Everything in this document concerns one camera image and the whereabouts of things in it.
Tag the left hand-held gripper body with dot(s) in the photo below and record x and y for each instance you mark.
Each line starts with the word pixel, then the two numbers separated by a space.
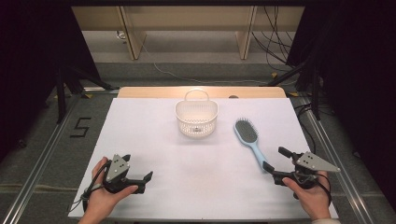
pixel 116 168

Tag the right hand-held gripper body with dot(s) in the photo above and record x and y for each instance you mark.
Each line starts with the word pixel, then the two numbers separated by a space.
pixel 313 163

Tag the light blue hairbrush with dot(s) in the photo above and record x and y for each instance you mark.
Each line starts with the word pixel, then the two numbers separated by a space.
pixel 246 132

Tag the white slotted plastic basket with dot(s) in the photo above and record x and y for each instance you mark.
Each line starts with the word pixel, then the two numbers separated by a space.
pixel 196 115

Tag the person's left hand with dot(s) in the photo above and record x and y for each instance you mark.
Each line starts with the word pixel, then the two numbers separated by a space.
pixel 102 199

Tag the person's right hand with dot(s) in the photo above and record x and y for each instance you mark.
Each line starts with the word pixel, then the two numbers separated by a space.
pixel 314 202

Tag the yellow tape piece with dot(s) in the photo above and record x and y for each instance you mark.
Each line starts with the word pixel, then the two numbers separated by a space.
pixel 274 75
pixel 88 95
pixel 292 93

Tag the black stand legs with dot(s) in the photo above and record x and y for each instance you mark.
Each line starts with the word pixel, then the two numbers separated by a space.
pixel 60 93
pixel 315 93

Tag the dark round table grommet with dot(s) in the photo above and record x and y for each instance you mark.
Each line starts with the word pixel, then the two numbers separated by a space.
pixel 233 96

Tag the black curtain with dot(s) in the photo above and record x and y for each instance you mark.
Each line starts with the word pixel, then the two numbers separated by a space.
pixel 31 62
pixel 358 77

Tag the light wooden desk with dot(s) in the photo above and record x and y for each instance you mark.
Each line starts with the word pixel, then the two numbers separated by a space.
pixel 186 18

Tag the metal floor rail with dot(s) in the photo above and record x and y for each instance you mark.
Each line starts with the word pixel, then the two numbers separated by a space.
pixel 336 155
pixel 40 161

